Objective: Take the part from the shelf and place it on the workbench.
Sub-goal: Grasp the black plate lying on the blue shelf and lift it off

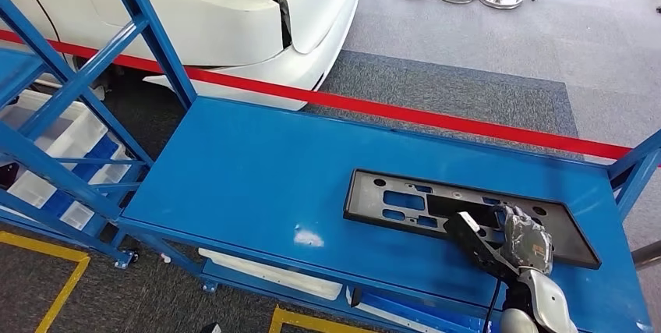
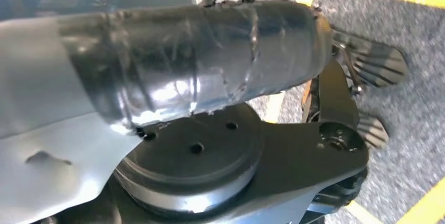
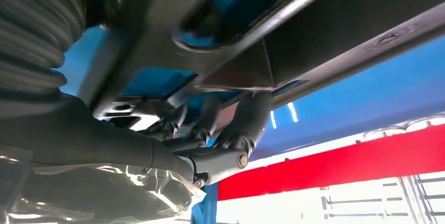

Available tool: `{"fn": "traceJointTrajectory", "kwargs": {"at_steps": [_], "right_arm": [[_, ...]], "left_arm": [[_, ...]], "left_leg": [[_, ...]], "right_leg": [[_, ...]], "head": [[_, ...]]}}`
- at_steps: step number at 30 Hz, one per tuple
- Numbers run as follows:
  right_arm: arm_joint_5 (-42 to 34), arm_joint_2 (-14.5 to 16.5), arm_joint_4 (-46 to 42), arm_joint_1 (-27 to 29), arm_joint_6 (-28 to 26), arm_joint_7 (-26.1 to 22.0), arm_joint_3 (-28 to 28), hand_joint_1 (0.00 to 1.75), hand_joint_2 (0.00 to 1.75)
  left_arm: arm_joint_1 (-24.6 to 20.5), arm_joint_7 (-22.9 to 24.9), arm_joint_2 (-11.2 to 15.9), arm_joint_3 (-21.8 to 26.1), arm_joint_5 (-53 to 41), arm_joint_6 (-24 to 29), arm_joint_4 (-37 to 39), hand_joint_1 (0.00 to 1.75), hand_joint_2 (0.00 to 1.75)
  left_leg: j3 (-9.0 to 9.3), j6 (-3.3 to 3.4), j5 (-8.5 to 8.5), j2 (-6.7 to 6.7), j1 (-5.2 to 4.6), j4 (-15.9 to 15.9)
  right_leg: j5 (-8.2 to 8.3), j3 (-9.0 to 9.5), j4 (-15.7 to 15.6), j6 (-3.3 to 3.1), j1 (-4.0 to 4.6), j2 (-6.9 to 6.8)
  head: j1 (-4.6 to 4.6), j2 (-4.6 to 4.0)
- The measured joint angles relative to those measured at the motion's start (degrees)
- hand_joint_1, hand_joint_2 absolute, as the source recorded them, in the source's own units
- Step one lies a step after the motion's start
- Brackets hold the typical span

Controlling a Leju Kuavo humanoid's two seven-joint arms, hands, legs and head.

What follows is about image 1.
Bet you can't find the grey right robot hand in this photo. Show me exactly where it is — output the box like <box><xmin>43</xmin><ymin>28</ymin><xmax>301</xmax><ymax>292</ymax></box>
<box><xmin>492</xmin><ymin>203</ymin><xmax>555</xmax><ymax>276</ymax></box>

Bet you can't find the black plastic frame panel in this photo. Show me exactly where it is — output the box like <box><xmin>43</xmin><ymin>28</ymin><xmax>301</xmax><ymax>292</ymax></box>
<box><xmin>343</xmin><ymin>168</ymin><xmax>603</xmax><ymax>271</ymax></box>

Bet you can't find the blue metal shelf rack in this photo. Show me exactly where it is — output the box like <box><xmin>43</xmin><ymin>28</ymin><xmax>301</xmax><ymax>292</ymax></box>
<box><xmin>0</xmin><ymin>0</ymin><xmax>661</xmax><ymax>333</ymax></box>
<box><xmin>0</xmin><ymin>0</ymin><xmax>156</xmax><ymax>271</ymax></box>

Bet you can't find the grey metal bar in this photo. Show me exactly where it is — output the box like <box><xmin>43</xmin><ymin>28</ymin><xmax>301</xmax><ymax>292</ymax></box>
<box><xmin>631</xmin><ymin>239</ymin><xmax>661</xmax><ymax>271</ymax></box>

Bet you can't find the white open storage bin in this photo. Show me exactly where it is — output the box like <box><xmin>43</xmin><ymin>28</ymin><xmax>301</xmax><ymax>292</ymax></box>
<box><xmin>345</xmin><ymin>285</ymin><xmax>445</xmax><ymax>333</ymax></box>

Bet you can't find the red barrier belt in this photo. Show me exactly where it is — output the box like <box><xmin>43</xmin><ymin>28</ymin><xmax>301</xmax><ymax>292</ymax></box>
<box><xmin>0</xmin><ymin>28</ymin><xmax>661</xmax><ymax>169</ymax></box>

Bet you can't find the yellow floor tape square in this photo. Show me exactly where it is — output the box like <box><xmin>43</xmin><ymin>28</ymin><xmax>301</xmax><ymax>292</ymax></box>
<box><xmin>0</xmin><ymin>231</ymin><xmax>91</xmax><ymax>333</ymax></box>
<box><xmin>268</xmin><ymin>304</ymin><xmax>384</xmax><ymax>333</ymax></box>

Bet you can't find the white stacked storage bin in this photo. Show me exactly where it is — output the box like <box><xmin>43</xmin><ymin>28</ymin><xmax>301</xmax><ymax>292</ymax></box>
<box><xmin>198</xmin><ymin>246</ymin><xmax>345</xmax><ymax>303</ymax></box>

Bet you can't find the white car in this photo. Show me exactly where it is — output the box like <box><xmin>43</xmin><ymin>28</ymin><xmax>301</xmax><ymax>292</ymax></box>
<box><xmin>0</xmin><ymin>0</ymin><xmax>362</xmax><ymax>112</ymax></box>

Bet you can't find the translucent white divided bin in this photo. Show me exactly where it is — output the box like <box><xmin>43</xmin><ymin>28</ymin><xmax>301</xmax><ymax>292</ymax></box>
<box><xmin>59</xmin><ymin>144</ymin><xmax>136</xmax><ymax>232</ymax></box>

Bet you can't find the large translucent white bin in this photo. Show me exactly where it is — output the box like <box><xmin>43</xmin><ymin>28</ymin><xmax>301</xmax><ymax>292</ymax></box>
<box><xmin>0</xmin><ymin>90</ymin><xmax>109</xmax><ymax>158</ymax></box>

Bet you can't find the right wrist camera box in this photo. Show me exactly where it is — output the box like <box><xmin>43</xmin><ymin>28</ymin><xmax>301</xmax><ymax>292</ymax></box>
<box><xmin>444</xmin><ymin>211</ymin><xmax>520</xmax><ymax>282</ymax></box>

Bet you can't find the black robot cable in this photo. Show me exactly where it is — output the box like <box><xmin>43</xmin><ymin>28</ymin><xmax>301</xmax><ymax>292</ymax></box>
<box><xmin>482</xmin><ymin>278</ymin><xmax>504</xmax><ymax>333</ymax></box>

